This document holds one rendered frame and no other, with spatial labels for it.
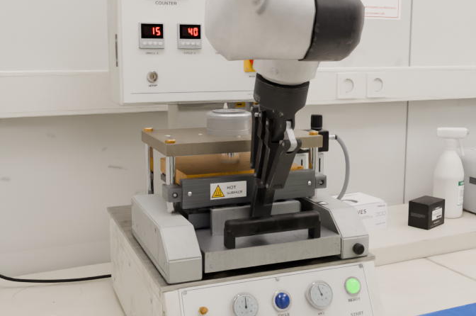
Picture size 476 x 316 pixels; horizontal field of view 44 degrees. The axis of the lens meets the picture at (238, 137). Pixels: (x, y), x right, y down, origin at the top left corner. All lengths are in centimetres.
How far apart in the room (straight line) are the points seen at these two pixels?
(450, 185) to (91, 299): 99
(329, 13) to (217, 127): 39
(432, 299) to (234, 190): 55
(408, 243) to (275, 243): 67
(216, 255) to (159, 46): 43
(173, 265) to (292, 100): 28
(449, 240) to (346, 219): 66
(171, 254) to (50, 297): 52
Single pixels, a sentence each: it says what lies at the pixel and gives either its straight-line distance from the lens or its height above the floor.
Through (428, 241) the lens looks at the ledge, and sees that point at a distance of 154.
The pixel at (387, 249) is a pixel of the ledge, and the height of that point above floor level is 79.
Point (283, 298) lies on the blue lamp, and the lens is 88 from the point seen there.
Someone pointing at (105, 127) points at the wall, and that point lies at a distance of 143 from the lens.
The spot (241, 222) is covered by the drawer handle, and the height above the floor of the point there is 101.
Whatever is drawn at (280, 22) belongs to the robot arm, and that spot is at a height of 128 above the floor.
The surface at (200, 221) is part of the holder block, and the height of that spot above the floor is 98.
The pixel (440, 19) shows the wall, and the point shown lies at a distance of 192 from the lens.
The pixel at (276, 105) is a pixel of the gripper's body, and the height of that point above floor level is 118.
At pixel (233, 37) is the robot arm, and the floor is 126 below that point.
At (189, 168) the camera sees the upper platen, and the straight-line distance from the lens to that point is 97.
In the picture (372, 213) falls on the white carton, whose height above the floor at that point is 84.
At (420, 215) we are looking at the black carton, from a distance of 162.
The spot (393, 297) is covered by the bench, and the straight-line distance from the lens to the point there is 129.
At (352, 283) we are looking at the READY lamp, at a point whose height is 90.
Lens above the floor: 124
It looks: 8 degrees down
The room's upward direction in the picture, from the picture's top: straight up
